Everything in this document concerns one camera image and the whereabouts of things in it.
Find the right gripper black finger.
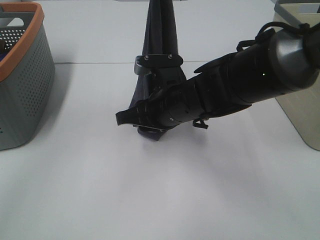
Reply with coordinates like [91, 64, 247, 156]
[115, 106, 140, 126]

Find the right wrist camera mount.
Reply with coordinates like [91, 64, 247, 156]
[134, 53, 186, 88]

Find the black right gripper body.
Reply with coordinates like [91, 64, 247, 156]
[136, 81, 208, 132]

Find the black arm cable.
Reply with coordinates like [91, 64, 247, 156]
[236, 21, 312, 52]

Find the beige basket with grey rim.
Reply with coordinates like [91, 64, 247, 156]
[273, 0, 320, 151]

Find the dark navy towel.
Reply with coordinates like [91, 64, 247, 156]
[128, 0, 187, 143]

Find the grey basket with orange rim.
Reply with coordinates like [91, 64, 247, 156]
[0, 2, 56, 150]

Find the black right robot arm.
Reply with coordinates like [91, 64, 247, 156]
[116, 21, 320, 132]

